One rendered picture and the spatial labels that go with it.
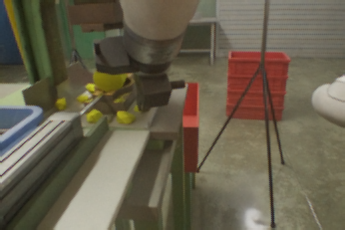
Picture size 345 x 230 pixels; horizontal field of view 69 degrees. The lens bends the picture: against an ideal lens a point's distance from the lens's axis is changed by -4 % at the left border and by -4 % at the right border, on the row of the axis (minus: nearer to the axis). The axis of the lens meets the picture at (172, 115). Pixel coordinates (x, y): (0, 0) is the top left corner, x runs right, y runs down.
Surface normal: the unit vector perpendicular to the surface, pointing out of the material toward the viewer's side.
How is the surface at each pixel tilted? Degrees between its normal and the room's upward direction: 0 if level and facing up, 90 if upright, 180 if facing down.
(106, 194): 0
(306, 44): 90
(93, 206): 0
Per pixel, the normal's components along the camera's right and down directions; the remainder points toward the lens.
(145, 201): -0.04, -0.91
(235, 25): -0.12, 0.40
